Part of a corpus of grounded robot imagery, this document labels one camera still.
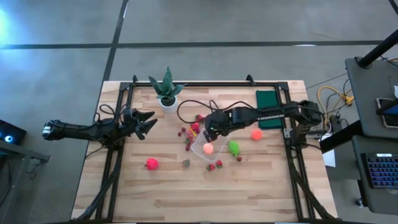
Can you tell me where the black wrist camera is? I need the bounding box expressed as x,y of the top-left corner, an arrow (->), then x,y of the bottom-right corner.
123,108 -> 137,125
208,111 -> 229,129

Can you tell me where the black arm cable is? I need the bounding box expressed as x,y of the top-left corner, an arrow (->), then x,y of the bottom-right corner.
176,99 -> 256,124
92,103 -> 126,126

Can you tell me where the tablet in pale case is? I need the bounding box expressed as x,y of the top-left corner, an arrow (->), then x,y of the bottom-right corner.
375,97 -> 398,129

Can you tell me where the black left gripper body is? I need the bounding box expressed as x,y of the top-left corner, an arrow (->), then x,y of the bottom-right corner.
122,106 -> 146,141

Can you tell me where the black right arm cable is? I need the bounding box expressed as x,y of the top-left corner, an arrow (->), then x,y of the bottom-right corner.
176,99 -> 256,124

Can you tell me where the large red plastic fruit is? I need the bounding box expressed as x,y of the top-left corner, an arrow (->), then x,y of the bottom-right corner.
144,157 -> 160,171

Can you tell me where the green plastic lime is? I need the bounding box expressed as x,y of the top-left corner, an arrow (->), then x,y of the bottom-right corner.
228,140 -> 241,158

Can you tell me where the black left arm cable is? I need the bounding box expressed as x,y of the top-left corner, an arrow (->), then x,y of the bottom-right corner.
92,103 -> 126,126

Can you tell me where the yellow cable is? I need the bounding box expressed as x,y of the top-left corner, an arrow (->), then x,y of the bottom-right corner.
317,85 -> 355,126

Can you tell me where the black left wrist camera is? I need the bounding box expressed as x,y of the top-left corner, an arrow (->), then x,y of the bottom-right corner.
123,108 -> 137,125

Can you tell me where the clear plastic container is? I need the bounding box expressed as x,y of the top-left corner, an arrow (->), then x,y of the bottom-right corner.
190,124 -> 229,162

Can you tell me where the grey side desk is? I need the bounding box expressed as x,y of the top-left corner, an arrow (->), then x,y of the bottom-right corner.
351,135 -> 398,216
344,57 -> 398,139

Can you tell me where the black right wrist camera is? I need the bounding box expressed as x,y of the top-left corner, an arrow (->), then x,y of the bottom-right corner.
208,111 -> 229,129

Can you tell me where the white paper sheet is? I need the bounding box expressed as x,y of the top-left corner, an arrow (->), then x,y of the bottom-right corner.
321,133 -> 337,168

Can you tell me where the black backlit keyboard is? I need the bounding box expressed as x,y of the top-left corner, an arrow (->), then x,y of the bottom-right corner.
361,152 -> 398,190

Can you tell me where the grey metal stand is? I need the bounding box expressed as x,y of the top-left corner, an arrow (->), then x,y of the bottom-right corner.
0,139 -> 50,224

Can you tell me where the black stand pole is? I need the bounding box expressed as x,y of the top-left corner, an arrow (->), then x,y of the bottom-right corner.
356,29 -> 398,68

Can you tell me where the dark green cloth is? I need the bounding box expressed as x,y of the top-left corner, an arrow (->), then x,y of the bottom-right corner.
255,90 -> 284,130

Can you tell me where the black aluminium table frame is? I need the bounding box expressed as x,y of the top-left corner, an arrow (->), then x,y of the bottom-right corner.
71,74 -> 340,224

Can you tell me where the black power strip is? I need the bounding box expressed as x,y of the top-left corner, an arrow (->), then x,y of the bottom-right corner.
328,114 -> 343,133

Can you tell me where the green snake plant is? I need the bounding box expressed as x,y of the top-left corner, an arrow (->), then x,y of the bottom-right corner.
148,66 -> 187,103

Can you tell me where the white plant pot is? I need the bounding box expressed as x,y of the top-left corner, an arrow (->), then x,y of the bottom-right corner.
159,95 -> 179,114

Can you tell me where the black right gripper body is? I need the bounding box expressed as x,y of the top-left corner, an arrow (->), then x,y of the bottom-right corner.
203,109 -> 235,135

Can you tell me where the black box with blue light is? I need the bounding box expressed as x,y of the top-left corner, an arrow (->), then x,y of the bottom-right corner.
0,119 -> 27,146

